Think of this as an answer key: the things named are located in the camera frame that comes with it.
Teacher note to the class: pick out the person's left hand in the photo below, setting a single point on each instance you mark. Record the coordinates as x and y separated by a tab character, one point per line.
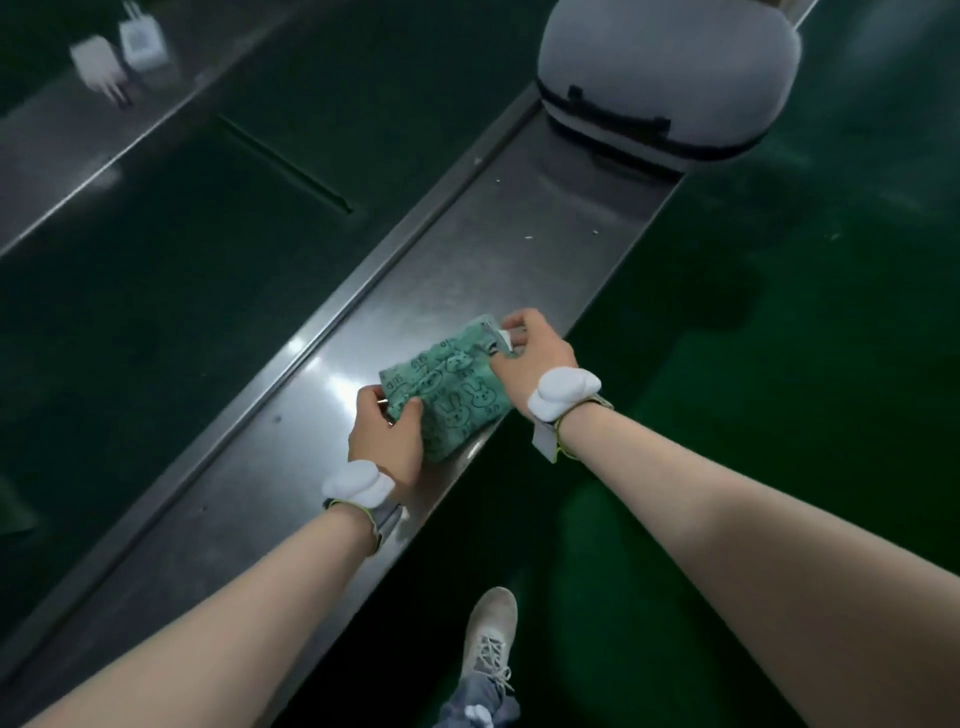
382	442

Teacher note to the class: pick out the person's right hand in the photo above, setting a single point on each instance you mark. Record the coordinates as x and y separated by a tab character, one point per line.
536	356

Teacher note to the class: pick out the person's right thumb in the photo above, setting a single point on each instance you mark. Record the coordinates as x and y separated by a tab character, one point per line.
501	365

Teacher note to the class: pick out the person's left thumb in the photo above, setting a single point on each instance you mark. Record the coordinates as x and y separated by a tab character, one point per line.
409	414

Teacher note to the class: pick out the green bunny print pouch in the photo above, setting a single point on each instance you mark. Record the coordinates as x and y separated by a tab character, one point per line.
446	386

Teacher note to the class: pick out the person's left forearm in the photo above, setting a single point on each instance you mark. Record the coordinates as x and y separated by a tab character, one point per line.
225	637

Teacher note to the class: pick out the person's right forearm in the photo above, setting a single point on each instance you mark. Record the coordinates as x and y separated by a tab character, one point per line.
765	555

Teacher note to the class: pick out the white right wrist tracker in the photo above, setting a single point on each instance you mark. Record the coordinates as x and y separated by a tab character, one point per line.
562	394

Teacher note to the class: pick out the white wrist tracker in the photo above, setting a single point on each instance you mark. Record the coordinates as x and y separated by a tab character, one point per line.
562	394
358	484

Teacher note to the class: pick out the white left wrist tracker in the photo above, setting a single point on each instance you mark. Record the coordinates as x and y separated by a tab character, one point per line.
358	484

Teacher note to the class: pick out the person's beige sneaker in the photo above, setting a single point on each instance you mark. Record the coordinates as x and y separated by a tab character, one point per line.
489	634

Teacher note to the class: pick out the dark green conveyor belt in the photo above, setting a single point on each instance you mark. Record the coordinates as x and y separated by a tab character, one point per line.
202	240

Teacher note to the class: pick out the person's grey trouser leg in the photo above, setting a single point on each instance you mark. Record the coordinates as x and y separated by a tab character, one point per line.
480	705

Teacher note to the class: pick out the white charger plug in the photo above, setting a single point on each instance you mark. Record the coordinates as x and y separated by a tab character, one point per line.
140	37
101	69

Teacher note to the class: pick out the steel conveyor side rail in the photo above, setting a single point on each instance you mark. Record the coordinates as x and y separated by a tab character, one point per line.
360	390

